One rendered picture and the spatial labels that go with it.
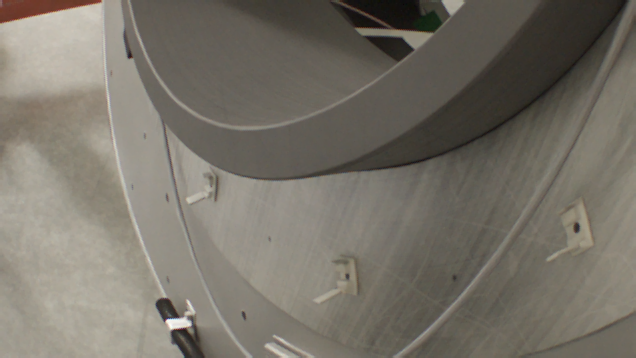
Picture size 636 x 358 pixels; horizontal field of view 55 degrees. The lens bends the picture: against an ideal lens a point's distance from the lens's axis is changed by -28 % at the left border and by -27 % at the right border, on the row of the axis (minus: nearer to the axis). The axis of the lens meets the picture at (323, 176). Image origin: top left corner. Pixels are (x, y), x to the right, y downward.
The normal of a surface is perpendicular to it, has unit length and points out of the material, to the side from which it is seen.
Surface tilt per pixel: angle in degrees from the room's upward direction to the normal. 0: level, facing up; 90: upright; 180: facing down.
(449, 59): 90
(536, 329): 90
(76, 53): 0
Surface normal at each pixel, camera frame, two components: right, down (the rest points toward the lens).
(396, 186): -0.87, 0.12
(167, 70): 0.16, -0.85
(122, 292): 0.25, -0.73
